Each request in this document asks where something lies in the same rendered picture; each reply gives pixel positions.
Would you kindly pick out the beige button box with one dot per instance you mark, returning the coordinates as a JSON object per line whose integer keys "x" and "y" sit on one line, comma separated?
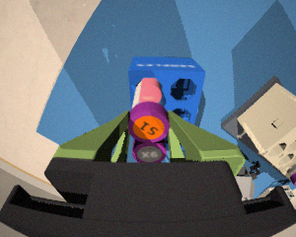
{"x": 246, "y": 183}

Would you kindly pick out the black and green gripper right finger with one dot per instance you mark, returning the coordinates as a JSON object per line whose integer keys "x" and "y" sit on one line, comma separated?
{"x": 200, "y": 145}

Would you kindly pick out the blue bench mat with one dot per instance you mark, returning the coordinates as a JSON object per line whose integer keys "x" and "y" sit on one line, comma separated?
{"x": 240, "y": 44}

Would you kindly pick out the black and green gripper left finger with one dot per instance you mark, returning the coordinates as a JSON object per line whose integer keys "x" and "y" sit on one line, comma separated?
{"x": 98, "y": 143}

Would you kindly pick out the blue sample rack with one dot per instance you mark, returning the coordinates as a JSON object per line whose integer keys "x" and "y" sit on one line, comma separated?
{"x": 168, "y": 71}

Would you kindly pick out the white tube rack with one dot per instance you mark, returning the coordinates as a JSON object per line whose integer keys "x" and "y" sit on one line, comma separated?
{"x": 270, "y": 189}

